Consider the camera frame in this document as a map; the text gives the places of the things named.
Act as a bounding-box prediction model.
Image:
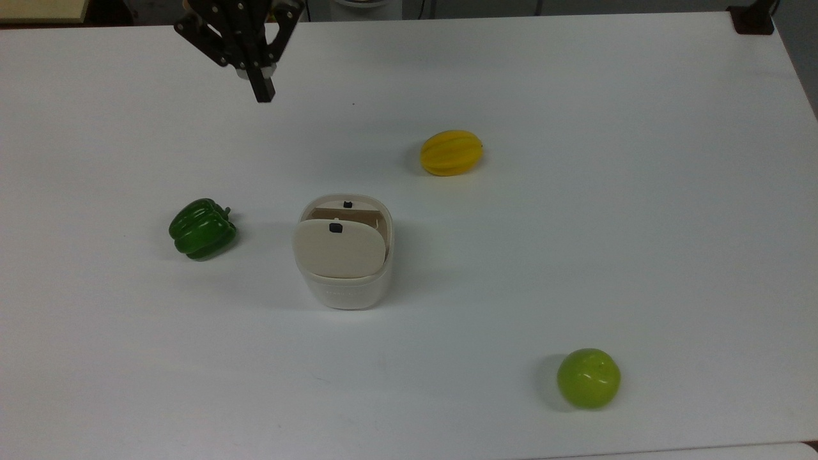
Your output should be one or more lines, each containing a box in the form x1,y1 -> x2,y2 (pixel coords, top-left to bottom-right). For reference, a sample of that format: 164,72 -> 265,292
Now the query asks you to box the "tan wooden board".
0,0 -> 90,24

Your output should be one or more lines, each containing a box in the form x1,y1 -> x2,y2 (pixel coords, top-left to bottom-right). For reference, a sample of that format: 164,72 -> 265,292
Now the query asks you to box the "dark green toy bell pepper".
169,198 -> 238,261

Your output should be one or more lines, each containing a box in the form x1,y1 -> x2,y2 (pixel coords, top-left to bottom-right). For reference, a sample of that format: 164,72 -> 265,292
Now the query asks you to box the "yellow toy starfruit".
420,130 -> 484,177

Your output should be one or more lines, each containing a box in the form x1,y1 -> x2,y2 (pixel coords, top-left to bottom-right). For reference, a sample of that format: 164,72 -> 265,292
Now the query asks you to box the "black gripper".
173,0 -> 305,104

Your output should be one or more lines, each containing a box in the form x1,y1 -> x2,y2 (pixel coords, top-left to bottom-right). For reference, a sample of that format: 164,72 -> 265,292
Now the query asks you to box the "light green toy apple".
557,348 -> 622,410

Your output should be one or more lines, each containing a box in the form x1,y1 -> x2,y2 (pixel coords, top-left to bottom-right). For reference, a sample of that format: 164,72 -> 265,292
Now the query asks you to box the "cream garbage bin with lid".
292,194 -> 395,311

